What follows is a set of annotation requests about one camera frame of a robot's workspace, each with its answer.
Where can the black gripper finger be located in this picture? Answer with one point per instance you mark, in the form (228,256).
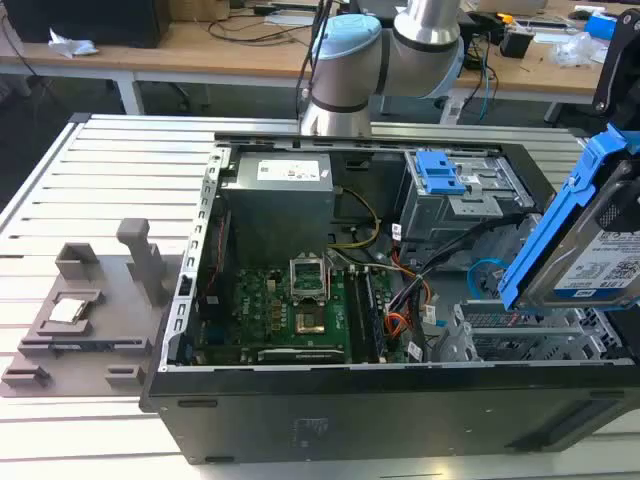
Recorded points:
(617,75)
(627,200)

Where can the hard disk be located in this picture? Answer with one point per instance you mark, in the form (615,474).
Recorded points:
(570,250)

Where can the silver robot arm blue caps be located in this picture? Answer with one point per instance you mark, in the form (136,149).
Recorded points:
(345,60)

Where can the grey metal disk bay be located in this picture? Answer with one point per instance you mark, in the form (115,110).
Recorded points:
(452,345)

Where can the black RAM slot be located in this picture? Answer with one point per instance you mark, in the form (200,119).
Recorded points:
(356,315)

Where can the clear plastic bag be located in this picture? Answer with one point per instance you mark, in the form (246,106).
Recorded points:
(577,50)

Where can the blue box on desk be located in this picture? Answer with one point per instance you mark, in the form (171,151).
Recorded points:
(600,25)

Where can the small black box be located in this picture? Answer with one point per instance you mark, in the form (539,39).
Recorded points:
(516,42)

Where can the yellow tool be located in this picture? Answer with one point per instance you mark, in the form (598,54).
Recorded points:
(504,19)

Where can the grey metal drive cage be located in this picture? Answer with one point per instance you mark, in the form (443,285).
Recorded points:
(450,215)

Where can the blue plastic drive latch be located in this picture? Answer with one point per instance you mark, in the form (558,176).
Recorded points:
(440,175)

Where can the CPU socket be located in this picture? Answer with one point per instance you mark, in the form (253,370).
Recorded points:
(310,322)

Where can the grey power supply unit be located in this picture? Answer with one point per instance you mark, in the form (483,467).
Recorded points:
(275,210)

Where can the black open PC case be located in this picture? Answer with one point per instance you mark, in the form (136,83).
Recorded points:
(350,425)

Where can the black graphics card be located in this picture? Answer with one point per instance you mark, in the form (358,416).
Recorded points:
(300,356)

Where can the green motherboard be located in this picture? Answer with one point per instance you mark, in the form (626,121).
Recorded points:
(250,310)

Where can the grey parts rack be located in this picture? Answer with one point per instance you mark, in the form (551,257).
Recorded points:
(115,320)

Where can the black computer box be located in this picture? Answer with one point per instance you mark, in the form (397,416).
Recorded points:
(85,20)

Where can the crumpled white paper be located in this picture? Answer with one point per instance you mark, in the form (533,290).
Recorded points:
(72,46)

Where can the dark RAM stick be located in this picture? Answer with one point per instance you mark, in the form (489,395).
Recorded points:
(100,345)

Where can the silver CPU chip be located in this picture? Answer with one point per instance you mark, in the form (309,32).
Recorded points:
(67,310)

